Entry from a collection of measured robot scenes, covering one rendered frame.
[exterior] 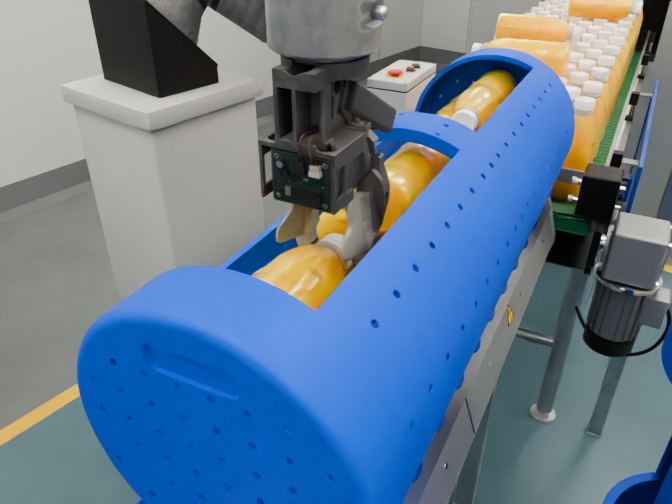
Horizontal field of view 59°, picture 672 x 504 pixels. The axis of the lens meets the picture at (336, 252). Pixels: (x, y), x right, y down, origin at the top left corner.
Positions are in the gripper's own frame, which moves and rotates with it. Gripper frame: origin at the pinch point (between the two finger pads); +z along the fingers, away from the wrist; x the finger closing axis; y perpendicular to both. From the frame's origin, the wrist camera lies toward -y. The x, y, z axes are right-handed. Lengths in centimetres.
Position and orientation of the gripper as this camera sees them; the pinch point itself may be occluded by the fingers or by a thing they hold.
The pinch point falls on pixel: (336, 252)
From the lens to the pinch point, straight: 59.0
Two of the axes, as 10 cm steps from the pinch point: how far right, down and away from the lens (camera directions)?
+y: -4.6, 4.8, -7.5
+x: 8.9, 2.5, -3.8
